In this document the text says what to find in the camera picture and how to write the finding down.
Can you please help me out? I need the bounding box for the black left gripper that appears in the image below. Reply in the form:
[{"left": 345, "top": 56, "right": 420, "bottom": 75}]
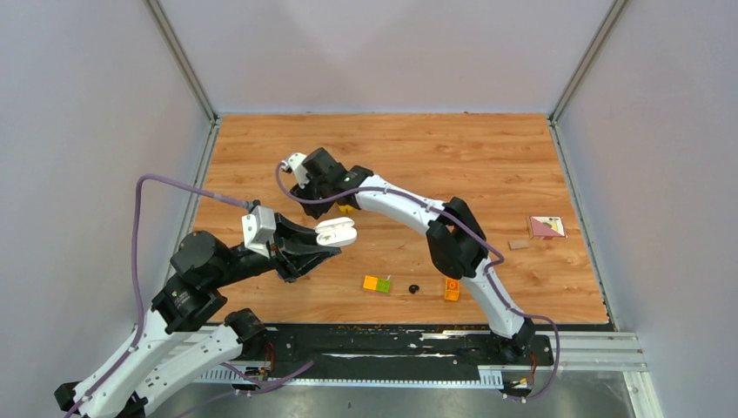
[{"left": 211, "top": 209, "right": 344, "bottom": 287}]

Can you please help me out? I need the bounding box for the white earbud charging case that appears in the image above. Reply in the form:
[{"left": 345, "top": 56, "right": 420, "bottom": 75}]
[{"left": 313, "top": 217, "right": 358, "bottom": 247}]

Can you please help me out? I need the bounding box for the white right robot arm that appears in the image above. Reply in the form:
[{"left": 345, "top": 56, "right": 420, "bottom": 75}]
[{"left": 276, "top": 148, "right": 535, "bottom": 364}]

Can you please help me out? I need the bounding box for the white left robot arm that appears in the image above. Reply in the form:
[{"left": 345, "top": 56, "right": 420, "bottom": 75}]
[{"left": 54, "top": 206, "right": 356, "bottom": 417}]

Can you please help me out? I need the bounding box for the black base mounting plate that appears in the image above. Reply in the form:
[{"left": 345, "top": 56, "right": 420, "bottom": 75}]
[{"left": 231, "top": 323, "right": 554, "bottom": 380}]

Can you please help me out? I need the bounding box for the orange green toy brick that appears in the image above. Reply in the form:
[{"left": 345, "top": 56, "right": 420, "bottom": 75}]
[{"left": 361, "top": 275, "right": 392, "bottom": 294}]

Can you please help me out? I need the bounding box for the orange arch toy block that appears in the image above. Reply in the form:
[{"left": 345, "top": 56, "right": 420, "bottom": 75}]
[{"left": 443, "top": 278, "right": 460, "bottom": 301}]

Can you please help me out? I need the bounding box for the small wooden block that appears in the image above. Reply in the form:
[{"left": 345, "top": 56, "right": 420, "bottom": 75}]
[{"left": 508, "top": 239, "right": 530, "bottom": 251}]

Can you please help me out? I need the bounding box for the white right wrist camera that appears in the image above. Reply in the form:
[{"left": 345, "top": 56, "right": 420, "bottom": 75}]
[{"left": 284, "top": 152, "right": 309, "bottom": 188}]

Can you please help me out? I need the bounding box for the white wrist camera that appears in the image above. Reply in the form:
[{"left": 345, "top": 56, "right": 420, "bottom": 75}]
[
  {"left": 241, "top": 206, "right": 276, "bottom": 258},
  {"left": 284, "top": 152, "right": 309, "bottom": 188}
]

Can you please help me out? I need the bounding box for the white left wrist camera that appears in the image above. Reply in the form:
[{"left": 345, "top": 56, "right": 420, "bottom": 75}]
[{"left": 241, "top": 206, "right": 276, "bottom": 258}]

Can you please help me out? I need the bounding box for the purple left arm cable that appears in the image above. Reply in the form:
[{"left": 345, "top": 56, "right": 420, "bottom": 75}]
[{"left": 63, "top": 173, "right": 315, "bottom": 418}]

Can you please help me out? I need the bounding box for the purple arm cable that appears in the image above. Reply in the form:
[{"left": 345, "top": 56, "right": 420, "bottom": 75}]
[
  {"left": 274, "top": 162, "right": 561, "bottom": 403},
  {"left": 63, "top": 173, "right": 315, "bottom": 418}
]

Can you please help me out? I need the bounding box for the white slotted cable duct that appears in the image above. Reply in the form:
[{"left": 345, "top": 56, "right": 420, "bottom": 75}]
[{"left": 193, "top": 366, "right": 505, "bottom": 390}]

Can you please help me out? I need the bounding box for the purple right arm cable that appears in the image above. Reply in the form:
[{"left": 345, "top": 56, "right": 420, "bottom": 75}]
[{"left": 274, "top": 162, "right": 561, "bottom": 403}]

